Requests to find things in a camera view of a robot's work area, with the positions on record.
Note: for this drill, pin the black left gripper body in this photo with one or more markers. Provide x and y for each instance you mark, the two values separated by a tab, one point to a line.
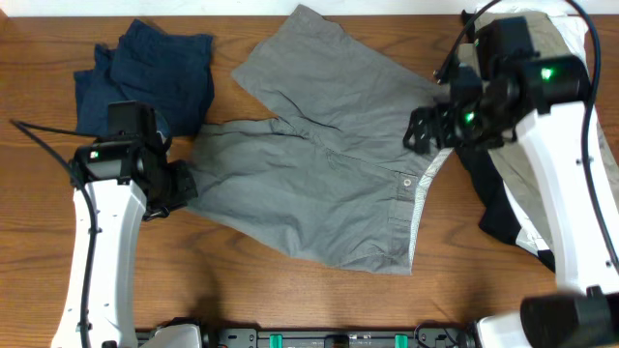
174	185

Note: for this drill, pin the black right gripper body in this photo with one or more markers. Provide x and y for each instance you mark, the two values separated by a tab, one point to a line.
469	125

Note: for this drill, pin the grey shorts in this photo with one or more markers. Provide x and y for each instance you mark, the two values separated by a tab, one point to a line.
327	177

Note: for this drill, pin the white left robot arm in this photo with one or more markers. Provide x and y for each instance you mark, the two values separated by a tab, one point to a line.
118	186

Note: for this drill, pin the navy blue folded shorts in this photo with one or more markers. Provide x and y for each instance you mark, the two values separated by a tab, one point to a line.
171	73

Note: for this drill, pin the black garment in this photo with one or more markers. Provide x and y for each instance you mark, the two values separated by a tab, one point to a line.
499	220

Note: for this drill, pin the khaki beige shorts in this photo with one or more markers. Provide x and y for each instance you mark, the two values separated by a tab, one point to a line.
552	145

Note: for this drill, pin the white garment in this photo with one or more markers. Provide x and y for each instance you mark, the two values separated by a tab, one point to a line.
553	33

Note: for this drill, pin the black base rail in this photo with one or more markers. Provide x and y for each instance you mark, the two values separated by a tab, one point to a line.
426	335

